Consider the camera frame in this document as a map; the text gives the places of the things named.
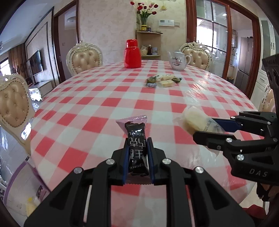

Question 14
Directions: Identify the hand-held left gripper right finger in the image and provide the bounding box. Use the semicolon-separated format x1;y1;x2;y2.
147;137;255;227

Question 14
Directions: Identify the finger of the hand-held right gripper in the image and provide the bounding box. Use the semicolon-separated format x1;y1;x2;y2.
210;111;278;137
193;130;277;160

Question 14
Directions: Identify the vase with tulips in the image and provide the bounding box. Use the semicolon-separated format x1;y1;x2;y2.
130;1;158;25

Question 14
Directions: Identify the white television cabinet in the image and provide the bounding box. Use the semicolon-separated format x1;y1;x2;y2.
28;80;53;101

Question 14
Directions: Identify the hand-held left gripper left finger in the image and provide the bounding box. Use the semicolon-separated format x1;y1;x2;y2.
24;138;129;227

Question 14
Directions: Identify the person's right hand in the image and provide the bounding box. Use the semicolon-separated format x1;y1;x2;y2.
257;182;275;202

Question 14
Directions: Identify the brown curtain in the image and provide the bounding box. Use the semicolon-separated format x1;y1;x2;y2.
9;42;29;79

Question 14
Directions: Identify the pink black chocolate cake packet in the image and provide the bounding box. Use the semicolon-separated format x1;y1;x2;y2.
115;115;154;186

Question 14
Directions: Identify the wooden framed glass door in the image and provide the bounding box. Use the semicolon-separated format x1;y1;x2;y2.
185;0;262;96

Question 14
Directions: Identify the red thermos jug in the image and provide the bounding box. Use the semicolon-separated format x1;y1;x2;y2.
124;39;142;68

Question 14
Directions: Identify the wooden corner shelf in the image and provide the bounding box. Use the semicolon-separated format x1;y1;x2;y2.
135;31;163;61

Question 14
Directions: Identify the red white checkered tablecloth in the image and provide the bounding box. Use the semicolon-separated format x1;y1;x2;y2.
28;60;265;210

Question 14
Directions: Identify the white floral teapot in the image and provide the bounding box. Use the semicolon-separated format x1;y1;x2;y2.
167;49;192;71

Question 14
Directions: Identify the cream tufted dining chair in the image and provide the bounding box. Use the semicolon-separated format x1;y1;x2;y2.
259;87;277;114
66;42;103;76
180;41;213;72
0;74;32;155

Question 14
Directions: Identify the purple-edged white cardboard box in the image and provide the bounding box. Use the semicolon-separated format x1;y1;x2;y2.
6;160;51;219

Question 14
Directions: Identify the grey refrigerator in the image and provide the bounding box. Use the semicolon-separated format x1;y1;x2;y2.
236;37;254;88

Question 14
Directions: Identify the black television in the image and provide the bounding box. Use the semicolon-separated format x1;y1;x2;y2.
28;50;43;76

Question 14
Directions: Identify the white wall control panel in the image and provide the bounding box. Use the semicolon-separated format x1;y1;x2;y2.
159;19;180;27

